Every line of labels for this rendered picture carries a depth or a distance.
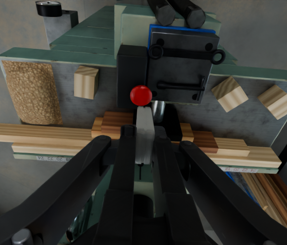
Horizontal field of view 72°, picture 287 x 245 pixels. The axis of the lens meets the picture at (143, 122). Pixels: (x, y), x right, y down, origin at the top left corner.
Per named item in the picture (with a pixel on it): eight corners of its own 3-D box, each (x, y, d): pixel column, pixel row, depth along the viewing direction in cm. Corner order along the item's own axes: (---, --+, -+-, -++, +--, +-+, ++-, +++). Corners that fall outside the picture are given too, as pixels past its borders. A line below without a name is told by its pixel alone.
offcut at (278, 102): (266, 109, 42) (277, 120, 39) (256, 96, 40) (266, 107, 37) (285, 96, 40) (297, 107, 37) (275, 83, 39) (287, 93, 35)
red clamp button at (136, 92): (153, 84, 26) (153, 88, 26) (150, 104, 28) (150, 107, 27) (130, 83, 26) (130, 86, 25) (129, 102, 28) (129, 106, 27)
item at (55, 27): (77, 9, 63) (69, 13, 56) (81, 49, 70) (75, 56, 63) (50, 7, 62) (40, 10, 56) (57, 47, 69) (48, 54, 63)
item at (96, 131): (189, 123, 44) (194, 137, 40) (188, 130, 45) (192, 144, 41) (95, 116, 43) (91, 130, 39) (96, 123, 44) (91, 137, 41)
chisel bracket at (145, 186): (159, 145, 37) (162, 183, 30) (151, 190, 45) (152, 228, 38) (119, 142, 36) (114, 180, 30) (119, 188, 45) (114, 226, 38)
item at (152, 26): (213, 29, 27) (227, 39, 23) (194, 98, 34) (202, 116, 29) (119, 20, 27) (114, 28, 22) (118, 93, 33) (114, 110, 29)
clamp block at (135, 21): (208, 13, 34) (226, 22, 27) (191, 84, 42) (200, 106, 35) (123, 5, 33) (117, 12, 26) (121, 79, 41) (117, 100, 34)
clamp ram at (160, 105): (181, 82, 38) (191, 106, 31) (175, 114, 42) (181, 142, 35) (135, 78, 38) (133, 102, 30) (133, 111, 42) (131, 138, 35)
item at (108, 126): (177, 115, 43) (181, 131, 39) (176, 122, 44) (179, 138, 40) (105, 110, 42) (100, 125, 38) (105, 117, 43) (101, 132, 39)
